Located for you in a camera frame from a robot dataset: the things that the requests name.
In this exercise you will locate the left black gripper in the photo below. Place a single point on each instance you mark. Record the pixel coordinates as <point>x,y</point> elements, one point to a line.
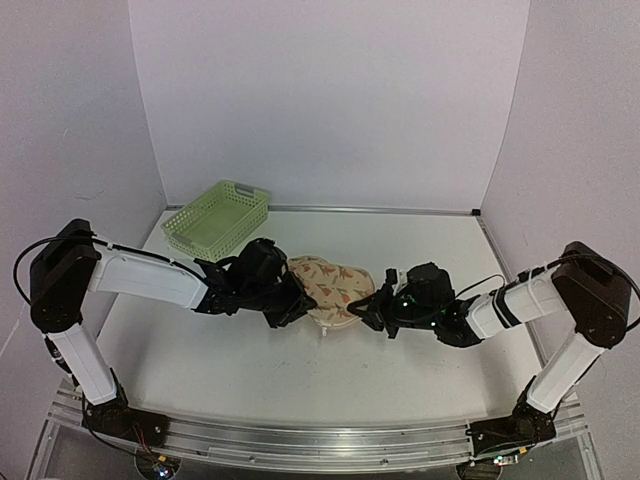
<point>298,308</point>

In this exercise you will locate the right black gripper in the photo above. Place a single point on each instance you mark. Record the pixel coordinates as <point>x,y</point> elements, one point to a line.
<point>373,317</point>

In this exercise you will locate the floral mesh laundry bag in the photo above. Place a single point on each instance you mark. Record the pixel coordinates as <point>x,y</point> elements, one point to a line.
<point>333,287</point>

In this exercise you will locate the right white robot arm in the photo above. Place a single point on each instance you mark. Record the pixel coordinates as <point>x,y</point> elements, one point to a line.
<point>588,294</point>

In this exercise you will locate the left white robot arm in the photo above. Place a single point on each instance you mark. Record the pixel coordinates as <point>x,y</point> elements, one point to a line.
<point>55,275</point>

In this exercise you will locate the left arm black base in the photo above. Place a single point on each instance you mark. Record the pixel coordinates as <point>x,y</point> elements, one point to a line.
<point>117,420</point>

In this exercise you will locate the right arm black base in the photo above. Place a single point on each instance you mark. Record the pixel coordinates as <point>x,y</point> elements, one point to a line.
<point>525,427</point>

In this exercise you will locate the green plastic basket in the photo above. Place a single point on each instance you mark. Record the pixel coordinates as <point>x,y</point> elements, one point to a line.
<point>215,223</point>

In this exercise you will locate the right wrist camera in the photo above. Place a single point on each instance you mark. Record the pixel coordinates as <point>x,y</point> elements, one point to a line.
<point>396,278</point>

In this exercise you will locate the aluminium front rail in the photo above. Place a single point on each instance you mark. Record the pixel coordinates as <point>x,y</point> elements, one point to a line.
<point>342,449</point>

